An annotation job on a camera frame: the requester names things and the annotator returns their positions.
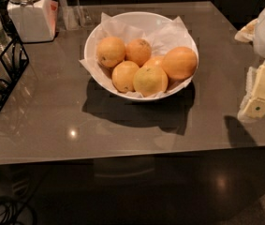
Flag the white paper bowl liner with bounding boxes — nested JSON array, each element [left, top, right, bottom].
[[79, 12, 199, 99]]

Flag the orange at front left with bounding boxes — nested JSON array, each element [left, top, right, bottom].
[[111, 61, 140, 93]]

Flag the yellowish orange at front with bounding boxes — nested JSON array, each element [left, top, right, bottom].
[[133, 67, 169, 97]]

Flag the large orange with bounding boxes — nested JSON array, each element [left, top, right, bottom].
[[161, 47, 198, 80]]

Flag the orange at back middle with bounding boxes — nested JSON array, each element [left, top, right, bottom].
[[125, 38, 152, 67]]

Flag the partly hidden middle orange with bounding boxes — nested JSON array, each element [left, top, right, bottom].
[[143, 55, 163, 68]]

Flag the black cables on floor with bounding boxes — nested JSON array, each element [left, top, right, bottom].
[[0, 172, 37, 225]]

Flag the orange at back left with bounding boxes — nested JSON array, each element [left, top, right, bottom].
[[96, 37, 125, 68]]

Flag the white ceramic bowl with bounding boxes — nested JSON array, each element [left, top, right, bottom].
[[83, 11, 199, 102]]

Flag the white ceramic clip-top jar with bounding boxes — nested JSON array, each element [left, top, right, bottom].
[[7, 0, 58, 43]]

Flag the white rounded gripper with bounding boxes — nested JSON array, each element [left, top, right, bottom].
[[234, 8, 265, 121]]

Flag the clear acrylic stand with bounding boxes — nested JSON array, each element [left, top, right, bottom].
[[58, 0, 94, 30]]

